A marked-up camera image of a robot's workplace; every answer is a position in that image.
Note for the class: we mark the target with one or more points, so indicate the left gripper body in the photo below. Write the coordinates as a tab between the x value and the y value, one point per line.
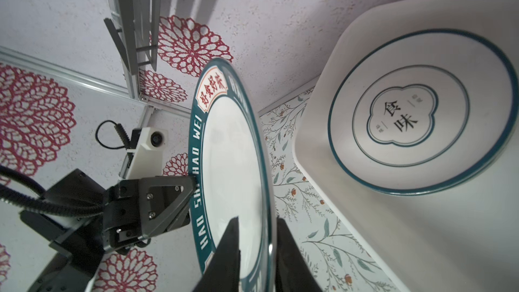
121	218

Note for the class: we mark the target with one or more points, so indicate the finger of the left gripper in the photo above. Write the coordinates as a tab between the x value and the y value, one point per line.
164	204

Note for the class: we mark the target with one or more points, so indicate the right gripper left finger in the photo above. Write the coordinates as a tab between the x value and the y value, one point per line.
223	273

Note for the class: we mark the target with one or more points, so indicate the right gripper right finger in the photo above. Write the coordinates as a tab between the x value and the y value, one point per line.
292	273

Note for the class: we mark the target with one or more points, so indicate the green rim lettered plate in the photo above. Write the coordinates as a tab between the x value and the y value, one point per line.
227	158

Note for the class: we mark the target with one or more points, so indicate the green clover plate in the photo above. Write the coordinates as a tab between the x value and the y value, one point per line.
425	111

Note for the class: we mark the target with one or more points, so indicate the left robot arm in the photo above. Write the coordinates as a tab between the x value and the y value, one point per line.
77	241

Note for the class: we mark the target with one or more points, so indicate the white plastic bin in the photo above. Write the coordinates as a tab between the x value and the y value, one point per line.
464	238

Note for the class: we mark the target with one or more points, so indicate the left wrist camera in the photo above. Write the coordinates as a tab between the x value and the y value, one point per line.
145	155

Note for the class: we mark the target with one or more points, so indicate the grey slotted wall shelf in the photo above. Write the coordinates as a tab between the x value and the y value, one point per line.
134	29

